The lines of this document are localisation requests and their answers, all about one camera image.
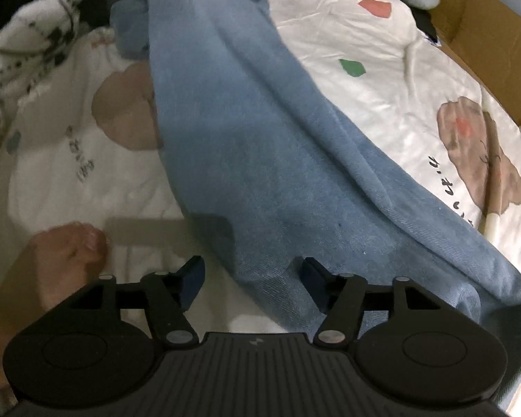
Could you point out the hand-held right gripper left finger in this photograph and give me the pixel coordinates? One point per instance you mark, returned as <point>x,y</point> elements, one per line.
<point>193,282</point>

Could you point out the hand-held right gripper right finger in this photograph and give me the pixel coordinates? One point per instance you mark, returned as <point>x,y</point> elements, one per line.
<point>313,284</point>

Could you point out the blue denim pants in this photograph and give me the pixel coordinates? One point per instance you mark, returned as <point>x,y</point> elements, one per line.
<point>265,160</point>

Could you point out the white printed bed sheet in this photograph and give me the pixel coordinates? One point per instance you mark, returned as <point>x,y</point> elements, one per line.
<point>373,95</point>

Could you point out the wooden stick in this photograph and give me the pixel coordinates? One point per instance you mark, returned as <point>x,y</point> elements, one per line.
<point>495,173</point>

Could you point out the blue fleece blanket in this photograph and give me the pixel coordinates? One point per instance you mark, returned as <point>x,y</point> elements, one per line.
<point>130,26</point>

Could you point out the white fluffy plush toy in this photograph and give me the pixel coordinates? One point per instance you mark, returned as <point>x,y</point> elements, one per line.
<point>26,26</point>

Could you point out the flattened cardboard sheet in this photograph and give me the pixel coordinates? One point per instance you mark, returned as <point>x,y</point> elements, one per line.
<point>495,30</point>

